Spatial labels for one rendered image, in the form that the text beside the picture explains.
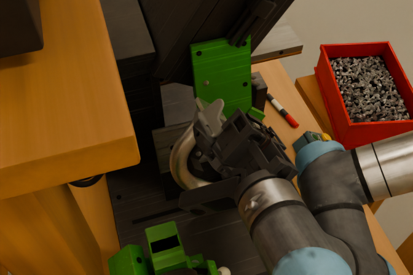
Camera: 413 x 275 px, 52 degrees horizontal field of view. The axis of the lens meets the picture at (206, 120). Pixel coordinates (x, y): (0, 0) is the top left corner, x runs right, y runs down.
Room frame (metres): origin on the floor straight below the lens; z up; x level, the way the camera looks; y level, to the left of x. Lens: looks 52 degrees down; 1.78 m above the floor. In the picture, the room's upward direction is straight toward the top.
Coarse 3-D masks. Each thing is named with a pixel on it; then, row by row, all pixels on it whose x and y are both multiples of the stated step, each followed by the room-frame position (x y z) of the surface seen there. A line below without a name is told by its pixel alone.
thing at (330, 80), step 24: (336, 48) 0.97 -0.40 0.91; (360, 48) 0.98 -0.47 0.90; (384, 48) 0.98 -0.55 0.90; (336, 72) 0.89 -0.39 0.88; (360, 72) 0.89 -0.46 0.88; (384, 72) 0.90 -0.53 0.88; (336, 96) 0.78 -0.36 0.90; (360, 96) 0.80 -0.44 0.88; (384, 96) 0.80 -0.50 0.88; (408, 96) 0.79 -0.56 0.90; (336, 120) 0.74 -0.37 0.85; (360, 120) 0.71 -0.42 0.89; (384, 120) 0.72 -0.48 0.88; (408, 120) 0.68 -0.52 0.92; (360, 144) 0.67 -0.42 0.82
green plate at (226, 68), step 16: (192, 48) 0.57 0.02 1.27; (208, 48) 0.58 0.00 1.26; (224, 48) 0.59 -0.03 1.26; (240, 48) 0.59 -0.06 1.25; (192, 64) 0.56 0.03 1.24; (208, 64) 0.57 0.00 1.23; (224, 64) 0.58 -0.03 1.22; (240, 64) 0.58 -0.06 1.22; (208, 80) 0.56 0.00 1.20; (224, 80) 0.57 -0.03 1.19; (240, 80) 0.58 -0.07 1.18; (208, 96) 0.55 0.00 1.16; (224, 96) 0.56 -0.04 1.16; (240, 96) 0.57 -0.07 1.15; (224, 112) 0.55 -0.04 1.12
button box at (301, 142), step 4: (308, 132) 0.62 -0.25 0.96; (312, 132) 0.62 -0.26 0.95; (304, 136) 0.61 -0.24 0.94; (308, 136) 0.61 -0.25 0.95; (312, 136) 0.60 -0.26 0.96; (320, 136) 0.62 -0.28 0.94; (300, 140) 0.61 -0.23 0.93; (304, 140) 0.61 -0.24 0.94; (308, 140) 0.60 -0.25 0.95; (312, 140) 0.59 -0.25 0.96; (316, 140) 0.60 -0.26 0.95; (320, 140) 0.61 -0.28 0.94; (296, 144) 0.61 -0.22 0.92; (300, 144) 0.60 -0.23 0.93; (304, 144) 0.60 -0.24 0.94; (296, 148) 0.60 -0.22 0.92; (300, 148) 0.59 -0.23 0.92; (296, 152) 0.59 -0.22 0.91
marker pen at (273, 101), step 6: (270, 96) 0.77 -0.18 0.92; (270, 102) 0.76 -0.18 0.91; (276, 102) 0.75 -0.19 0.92; (276, 108) 0.74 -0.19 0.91; (282, 108) 0.73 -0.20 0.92; (282, 114) 0.71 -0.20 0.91; (288, 114) 0.71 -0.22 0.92; (288, 120) 0.69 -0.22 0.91; (294, 120) 0.69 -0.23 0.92; (294, 126) 0.67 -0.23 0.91
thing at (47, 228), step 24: (48, 192) 0.27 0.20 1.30; (0, 216) 0.21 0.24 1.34; (24, 216) 0.22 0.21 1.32; (48, 216) 0.23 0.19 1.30; (72, 216) 0.30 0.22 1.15; (0, 240) 0.21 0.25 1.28; (24, 240) 0.22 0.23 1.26; (48, 240) 0.22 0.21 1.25; (72, 240) 0.25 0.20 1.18; (24, 264) 0.21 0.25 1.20; (48, 264) 0.22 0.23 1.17; (72, 264) 0.23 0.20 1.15; (96, 264) 0.29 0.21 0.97
